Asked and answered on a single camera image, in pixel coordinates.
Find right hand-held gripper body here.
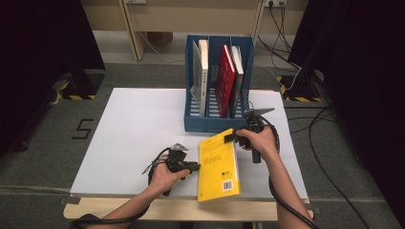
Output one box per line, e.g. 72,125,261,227
245,107,275,164

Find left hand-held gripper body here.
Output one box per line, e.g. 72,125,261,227
162,142,189,198

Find yellow book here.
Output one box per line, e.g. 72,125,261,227
197,128,242,203

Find blue plastic file rack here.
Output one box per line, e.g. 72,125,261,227
183,33,256,135

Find red book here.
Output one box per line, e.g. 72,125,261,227
214,43,238,119

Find teal blue book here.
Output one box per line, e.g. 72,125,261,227
228,45,245,119

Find white picture-grid book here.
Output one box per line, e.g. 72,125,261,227
189,38,210,118

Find person's right hand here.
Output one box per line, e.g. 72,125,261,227
237,126,278,161

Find person's left hand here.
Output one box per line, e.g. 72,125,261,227
148,155,191,197

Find light wooden table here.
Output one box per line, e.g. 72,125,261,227
62,195,314,222

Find white board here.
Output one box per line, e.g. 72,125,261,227
70,88,309,200

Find black stand base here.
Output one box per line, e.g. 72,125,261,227
60,69,106,101
276,70,326,103

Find cardboard box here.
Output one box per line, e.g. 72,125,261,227
147,31,175,49

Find beige wooden desk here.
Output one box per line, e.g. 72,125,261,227
80,0,309,61

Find black curtain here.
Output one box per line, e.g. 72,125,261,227
0,0,107,160
288,0,405,227

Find thin black floor cable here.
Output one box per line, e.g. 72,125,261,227
285,106,337,135

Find long black floor cable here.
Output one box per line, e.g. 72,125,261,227
308,108,372,229

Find right hand-held gripper cable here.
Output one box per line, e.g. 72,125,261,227
259,115,314,229

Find hand-held gripper cable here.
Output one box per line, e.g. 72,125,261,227
70,147,173,228
259,115,314,229

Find white cable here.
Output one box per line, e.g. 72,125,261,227
138,31,187,65
256,65,304,94

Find left hand-held gripper cable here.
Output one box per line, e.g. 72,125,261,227
70,147,173,228

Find black socket cables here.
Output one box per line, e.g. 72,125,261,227
257,3,302,70

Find grey cable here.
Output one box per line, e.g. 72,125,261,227
47,74,71,108

